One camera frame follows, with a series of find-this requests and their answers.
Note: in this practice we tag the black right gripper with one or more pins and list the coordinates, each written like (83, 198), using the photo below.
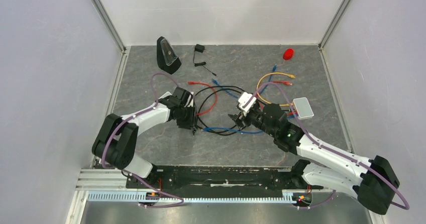
(239, 118)

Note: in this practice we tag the white network switch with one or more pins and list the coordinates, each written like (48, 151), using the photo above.
(303, 108)

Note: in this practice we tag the black metronome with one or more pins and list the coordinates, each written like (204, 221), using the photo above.
(167, 60)

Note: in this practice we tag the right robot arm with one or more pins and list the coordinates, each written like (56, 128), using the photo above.
(372, 182)

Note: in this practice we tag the red round cap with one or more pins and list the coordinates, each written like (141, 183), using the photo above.
(288, 54)

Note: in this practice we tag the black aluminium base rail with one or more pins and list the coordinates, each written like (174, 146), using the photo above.
(225, 181)

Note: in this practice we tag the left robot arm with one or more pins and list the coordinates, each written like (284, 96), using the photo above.
(116, 141)

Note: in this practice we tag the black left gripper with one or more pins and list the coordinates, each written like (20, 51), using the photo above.
(191, 123)

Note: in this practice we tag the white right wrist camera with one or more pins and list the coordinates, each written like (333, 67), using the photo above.
(245, 102)

